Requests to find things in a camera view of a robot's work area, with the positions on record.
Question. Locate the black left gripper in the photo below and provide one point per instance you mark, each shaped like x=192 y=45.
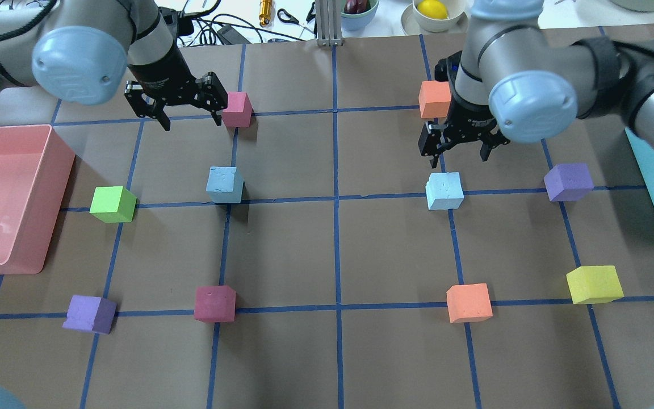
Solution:
x=162 y=71

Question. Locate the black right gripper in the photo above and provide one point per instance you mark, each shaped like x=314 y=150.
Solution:
x=468 y=117

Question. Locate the light blue foam block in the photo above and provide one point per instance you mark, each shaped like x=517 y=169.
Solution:
x=444 y=191

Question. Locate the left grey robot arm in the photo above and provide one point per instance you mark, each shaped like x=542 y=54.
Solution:
x=86 y=51

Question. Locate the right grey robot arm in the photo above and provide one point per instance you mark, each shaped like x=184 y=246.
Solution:
x=508 y=85

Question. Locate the pink foam block far left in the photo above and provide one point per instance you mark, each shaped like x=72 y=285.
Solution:
x=239 y=110

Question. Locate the orange foam block far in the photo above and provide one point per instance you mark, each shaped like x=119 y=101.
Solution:
x=434 y=99

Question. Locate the orange foam block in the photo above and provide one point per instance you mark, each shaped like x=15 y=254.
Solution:
x=468 y=303
x=434 y=99

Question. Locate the black power adapter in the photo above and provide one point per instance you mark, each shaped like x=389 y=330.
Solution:
x=228 y=35

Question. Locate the purple foam block right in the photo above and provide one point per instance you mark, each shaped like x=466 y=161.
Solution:
x=568 y=182

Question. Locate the purple foam block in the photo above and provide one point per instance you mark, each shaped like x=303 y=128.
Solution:
x=90 y=314
x=568 y=182

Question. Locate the green foam block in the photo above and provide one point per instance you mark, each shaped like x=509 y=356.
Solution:
x=113 y=204

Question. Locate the brass cylinder tool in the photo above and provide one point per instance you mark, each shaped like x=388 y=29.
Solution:
x=265 y=12

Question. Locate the beige bowl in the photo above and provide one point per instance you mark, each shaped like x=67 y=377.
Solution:
x=457 y=21

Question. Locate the yellow lemon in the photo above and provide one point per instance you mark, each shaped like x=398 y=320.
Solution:
x=433 y=9

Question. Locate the orange foam block near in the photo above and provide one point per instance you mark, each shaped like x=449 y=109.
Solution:
x=468 y=303

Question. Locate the blue bowl with fruit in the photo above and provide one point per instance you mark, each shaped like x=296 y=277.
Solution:
x=356 y=15

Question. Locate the pink plastic tray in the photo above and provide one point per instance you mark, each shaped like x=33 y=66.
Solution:
x=35 y=165

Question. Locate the dark pink block left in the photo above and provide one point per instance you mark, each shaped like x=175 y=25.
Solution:
x=215 y=304

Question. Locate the yellow foam block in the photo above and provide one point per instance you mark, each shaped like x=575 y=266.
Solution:
x=594 y=284

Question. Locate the purple foam block left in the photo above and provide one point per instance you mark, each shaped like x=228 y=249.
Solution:
x=90 y=314

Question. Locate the aluminium frame post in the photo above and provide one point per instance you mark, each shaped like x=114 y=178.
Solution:
x=329 y=23

